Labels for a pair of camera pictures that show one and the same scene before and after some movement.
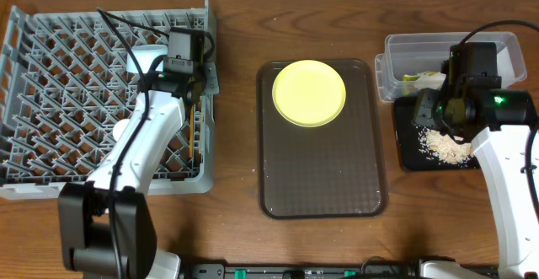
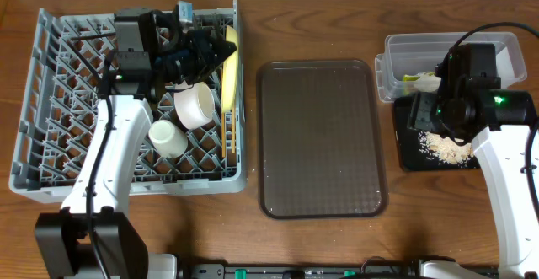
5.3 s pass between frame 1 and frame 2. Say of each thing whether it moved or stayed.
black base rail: stayed
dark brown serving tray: stayed
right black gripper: stayed
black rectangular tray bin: stayed
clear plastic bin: stayed
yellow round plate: moved
